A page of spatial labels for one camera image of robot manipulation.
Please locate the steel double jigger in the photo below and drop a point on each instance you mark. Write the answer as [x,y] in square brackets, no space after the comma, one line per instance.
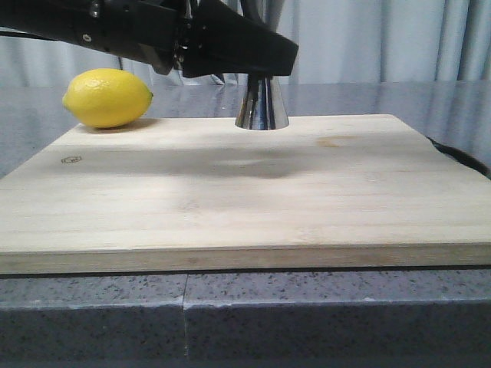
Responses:
[262,106]

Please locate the grey curtain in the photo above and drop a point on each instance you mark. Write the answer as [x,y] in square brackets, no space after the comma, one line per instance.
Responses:
[339,42]

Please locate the wooden cutting board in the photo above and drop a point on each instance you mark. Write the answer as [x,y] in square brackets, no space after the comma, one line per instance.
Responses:
[201,194]

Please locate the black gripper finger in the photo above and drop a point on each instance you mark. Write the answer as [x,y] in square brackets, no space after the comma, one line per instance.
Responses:
[221,41]

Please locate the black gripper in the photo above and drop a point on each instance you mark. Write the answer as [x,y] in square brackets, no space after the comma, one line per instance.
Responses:
[144,31]

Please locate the yellow lemon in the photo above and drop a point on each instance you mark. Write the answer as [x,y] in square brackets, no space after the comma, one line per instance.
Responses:
[106,98]

